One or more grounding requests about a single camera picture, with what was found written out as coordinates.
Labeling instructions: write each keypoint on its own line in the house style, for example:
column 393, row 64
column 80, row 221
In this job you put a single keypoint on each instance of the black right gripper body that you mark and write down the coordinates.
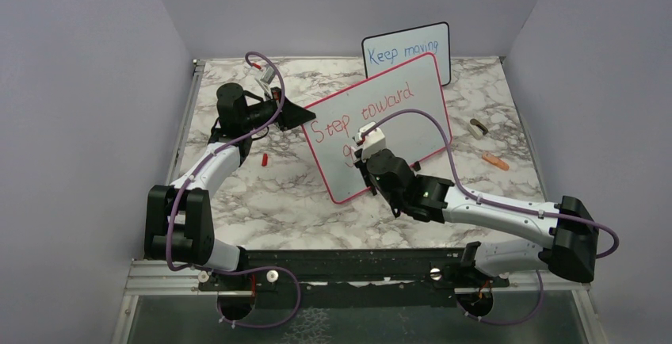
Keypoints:
column 363, row 167

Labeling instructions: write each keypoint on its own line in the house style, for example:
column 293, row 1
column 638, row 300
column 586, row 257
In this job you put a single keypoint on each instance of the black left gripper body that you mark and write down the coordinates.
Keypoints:
column 262, row 112

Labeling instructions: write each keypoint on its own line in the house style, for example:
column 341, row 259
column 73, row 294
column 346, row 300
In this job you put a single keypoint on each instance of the red framed whiteboard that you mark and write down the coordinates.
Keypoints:
column 410, row 93

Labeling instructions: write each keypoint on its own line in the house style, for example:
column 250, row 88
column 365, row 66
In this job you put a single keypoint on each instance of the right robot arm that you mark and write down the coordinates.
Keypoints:
column 560, row 238

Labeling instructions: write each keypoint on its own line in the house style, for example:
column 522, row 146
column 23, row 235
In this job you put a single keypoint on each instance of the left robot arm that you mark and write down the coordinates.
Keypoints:
column 179, row 227

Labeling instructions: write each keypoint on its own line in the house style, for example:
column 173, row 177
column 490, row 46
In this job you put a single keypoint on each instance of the black framed written whiteboard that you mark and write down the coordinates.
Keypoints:
column 383, row 51

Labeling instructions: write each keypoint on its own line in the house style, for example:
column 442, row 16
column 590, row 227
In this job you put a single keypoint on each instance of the small whiteboard eraser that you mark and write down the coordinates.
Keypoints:
column 477, row 129

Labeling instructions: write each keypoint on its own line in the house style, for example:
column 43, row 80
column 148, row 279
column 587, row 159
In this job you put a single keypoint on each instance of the orange rubber piece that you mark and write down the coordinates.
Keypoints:
column 495, row 161

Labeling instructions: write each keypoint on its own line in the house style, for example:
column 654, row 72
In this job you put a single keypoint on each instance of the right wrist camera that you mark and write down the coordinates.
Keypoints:
column 369, row 140

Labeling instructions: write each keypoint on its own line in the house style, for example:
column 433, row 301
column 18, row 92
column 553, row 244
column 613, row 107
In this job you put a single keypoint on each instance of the black aluminium base frame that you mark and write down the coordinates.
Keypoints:
column 352, row 296

